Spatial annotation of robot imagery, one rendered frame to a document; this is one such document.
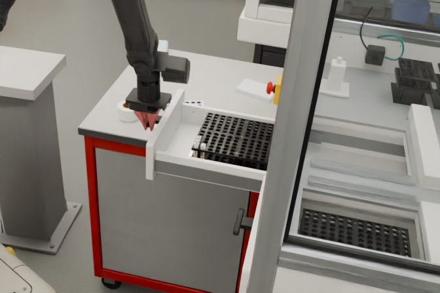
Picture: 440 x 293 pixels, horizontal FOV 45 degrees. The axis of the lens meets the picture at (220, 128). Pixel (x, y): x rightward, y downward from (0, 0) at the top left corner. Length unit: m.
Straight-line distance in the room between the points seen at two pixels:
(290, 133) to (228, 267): 1.21
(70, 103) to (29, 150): 1.21
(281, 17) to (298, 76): 1.42
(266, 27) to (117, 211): 0.89
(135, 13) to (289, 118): 0.47
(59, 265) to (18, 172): 0.41
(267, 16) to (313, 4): 1.46
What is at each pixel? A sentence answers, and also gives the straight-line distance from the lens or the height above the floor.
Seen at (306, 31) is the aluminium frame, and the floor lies 1.43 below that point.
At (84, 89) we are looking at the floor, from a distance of 3.37.
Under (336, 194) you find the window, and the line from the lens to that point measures 0.75.
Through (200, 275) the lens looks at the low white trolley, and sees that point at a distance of 1.91.
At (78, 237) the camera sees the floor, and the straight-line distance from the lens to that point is 2.36.
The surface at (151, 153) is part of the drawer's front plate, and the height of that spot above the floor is 0.90.
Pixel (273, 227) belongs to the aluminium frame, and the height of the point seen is 1.12.
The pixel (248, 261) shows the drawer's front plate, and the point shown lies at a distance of 1.00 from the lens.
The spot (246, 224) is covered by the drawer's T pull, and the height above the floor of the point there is 0.91.
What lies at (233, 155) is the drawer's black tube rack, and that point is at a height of 0.90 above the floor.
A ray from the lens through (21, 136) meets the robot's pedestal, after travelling 2.03.
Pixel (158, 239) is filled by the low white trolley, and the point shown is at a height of 0.35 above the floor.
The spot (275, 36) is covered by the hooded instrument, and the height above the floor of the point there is 0.85.
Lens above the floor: 1.66
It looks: 33 degrees down
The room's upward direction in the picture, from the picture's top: 6 degrees clockwise
